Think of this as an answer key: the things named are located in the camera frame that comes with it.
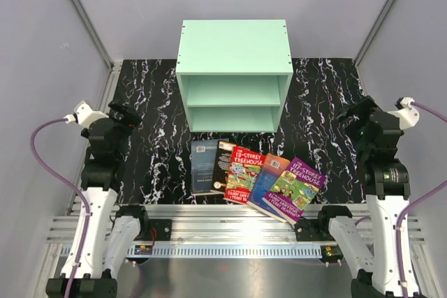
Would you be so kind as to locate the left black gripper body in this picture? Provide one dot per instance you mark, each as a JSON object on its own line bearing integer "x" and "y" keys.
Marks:
{"x": 128, "y": 122}

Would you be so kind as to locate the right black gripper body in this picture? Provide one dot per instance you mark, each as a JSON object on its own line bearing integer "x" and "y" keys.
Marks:
{"x": 355, "y": 130}

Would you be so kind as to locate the purple 117-Storey Treehouse book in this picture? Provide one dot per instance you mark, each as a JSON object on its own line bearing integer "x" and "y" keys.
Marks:
{"x": 294, "y": 190}

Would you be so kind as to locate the blue orange Jane Eyre book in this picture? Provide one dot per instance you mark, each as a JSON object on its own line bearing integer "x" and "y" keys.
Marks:
{"x": 271, "y": 169}

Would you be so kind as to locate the black paperback book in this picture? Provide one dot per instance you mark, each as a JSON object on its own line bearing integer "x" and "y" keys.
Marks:
{"x": 222, "y": 166}

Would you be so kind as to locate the red 13-Storey Treehouse book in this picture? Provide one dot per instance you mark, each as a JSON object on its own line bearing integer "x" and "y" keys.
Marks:
{"x": 245, "y": 166}

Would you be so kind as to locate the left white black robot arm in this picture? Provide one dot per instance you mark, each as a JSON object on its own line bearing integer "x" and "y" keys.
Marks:
{"x": 102, "y": 238}

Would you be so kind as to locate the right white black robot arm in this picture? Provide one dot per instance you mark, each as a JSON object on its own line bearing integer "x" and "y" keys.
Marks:
{"x": 385, "y": 270}

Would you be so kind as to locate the dark blue hardcover book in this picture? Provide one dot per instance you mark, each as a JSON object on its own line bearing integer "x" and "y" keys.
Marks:
{"x": 203, "y": 154}

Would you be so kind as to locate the mint green shelf cabinet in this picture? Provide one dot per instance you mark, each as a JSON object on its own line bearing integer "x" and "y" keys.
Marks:
{"x": 234, "y": 75}

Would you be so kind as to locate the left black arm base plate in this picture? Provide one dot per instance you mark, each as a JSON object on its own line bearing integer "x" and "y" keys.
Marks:
{"x": 160, "y": 229}

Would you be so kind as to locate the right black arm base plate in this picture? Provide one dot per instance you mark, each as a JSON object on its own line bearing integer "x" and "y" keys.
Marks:
{"x": 309, "y": 230}

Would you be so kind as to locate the aluminium rail frame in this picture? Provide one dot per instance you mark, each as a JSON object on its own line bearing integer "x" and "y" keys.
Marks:
{"x": 222, "y": 224}

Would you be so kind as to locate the white slotted cable duct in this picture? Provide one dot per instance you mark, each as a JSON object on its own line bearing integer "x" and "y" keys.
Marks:
{"x": 224, "y": 251}

